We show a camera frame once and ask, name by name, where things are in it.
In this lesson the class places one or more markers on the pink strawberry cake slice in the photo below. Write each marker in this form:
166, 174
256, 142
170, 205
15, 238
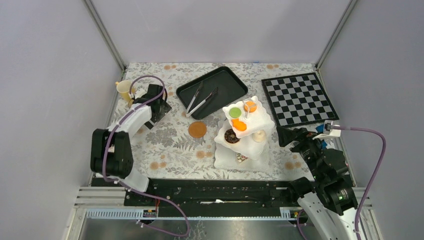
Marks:
240, 158

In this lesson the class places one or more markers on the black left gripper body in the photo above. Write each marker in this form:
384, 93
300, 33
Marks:
164, 108

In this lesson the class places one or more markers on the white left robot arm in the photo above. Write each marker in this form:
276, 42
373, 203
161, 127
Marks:
111, 149

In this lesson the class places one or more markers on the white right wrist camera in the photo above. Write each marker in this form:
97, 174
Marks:
330, 131

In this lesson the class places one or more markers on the yellow cup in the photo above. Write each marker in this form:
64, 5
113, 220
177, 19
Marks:
125, 89

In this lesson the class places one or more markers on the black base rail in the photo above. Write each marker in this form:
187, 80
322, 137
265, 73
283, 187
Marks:
226, 198

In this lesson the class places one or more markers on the black and grey chessboard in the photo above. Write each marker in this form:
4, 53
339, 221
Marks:
298, 100

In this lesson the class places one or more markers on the orange macaron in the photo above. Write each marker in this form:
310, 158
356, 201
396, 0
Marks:
250, 106

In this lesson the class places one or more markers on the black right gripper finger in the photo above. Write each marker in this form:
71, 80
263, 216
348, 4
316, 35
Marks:
304, 132
287, 136

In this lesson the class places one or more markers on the green macaron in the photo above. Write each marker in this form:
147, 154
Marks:
235, 112

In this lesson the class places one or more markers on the small tan saucer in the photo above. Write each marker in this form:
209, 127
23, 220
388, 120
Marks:
197, 129

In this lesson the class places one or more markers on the cream round mousse cake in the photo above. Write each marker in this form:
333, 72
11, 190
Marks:
259, 136

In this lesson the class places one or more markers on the chocolate sprinkle donut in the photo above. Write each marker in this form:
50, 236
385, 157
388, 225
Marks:
230, 136

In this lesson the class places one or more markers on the white three-tier dessert stand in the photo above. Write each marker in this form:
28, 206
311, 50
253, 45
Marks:
258, 153

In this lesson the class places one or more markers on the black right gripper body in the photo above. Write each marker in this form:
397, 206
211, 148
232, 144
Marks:
309, 149

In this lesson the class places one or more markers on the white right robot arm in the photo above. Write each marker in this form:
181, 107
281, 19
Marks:
329, 200

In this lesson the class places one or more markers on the orange fish pastry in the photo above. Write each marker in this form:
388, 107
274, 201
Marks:
238, 124

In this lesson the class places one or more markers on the black serving tray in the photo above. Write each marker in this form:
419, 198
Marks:
229, 89

